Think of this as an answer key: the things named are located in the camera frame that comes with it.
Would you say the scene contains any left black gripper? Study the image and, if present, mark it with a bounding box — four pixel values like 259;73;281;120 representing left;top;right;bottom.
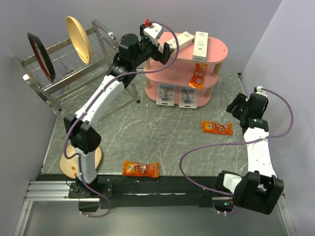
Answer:
132;25;174;67

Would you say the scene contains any white razor box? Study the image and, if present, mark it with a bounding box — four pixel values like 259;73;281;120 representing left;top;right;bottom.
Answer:
158;31;194;52
192;31;208;62

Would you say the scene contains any orange razor bag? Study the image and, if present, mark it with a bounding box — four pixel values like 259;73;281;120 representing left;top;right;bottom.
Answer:
201;120;233;135
189;63;208;89
122;161;159;178

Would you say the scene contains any blue razor blister pack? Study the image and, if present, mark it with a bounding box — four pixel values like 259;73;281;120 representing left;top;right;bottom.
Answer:
156;84;175;107
179;87;197;109

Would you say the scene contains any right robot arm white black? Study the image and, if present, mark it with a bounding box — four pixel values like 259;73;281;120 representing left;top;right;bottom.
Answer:
215;92;284;214

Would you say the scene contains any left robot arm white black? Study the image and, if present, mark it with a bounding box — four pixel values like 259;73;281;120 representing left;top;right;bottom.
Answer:
63;33;175;198

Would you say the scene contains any yellow wooden plate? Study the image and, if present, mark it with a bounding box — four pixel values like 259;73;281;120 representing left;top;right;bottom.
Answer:
65;16;93;64

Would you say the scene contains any metal dish rack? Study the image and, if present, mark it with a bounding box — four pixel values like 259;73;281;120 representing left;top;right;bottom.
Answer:
13;19;141;118

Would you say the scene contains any orange razor bag front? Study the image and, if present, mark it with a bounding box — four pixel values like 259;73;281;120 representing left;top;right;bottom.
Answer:
122;161;159;178

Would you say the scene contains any black red plate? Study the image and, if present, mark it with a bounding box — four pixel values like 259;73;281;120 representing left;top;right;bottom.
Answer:
27;32;56;83

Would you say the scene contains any bird painted wooden plate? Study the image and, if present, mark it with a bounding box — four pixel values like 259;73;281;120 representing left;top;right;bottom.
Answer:
60;147;102;179

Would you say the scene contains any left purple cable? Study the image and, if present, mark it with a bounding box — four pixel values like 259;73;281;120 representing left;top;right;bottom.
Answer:
63;21;180;218

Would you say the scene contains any purple cable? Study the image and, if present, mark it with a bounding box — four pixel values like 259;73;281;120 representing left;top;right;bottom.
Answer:
179;88;294;217
63;21;180;218

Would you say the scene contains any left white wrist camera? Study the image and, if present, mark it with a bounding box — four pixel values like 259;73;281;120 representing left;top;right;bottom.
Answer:
140;19;163;46

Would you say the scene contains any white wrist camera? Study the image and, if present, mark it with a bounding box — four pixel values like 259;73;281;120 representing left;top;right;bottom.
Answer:
254;86;268;97
140;19;163;46

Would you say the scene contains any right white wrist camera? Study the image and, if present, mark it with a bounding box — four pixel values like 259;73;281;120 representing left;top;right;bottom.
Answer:
254;86;268;97

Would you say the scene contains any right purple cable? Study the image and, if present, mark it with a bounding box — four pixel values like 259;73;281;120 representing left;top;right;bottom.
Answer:
179;88;294;217

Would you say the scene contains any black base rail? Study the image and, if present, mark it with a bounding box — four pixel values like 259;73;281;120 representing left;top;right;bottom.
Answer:
36;172;249;212

